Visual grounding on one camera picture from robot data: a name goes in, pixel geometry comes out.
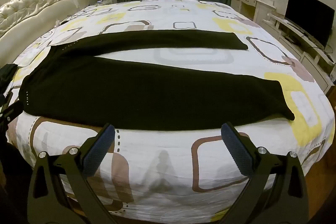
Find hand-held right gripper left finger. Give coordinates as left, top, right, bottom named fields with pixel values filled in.
left=27, top=123, right=119, bottom=224

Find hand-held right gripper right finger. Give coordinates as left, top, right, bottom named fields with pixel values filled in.
left=220, top=122, right=311, bottom=224

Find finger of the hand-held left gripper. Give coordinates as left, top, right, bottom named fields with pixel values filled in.
left=0, top=101, right=25, bottom=125

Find black pants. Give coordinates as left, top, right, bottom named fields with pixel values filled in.
left=19, top=29, right=295, bottom=132

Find cream tufted headboard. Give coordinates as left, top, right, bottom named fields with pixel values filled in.
left=0, top=0, right=90, bottom=67

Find patterned bed quilt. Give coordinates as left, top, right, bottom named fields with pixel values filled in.
left=5, top=0, right=336, bottom=217

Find white television cabinet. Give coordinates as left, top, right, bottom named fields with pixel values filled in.
left=265, top=12, right=336, bottom=94

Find white dressing table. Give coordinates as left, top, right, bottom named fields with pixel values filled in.
left=230, top=0, right=277, bottom=28

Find black flat television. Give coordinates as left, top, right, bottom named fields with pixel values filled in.
left=285, top=0, right=335, bottom=49

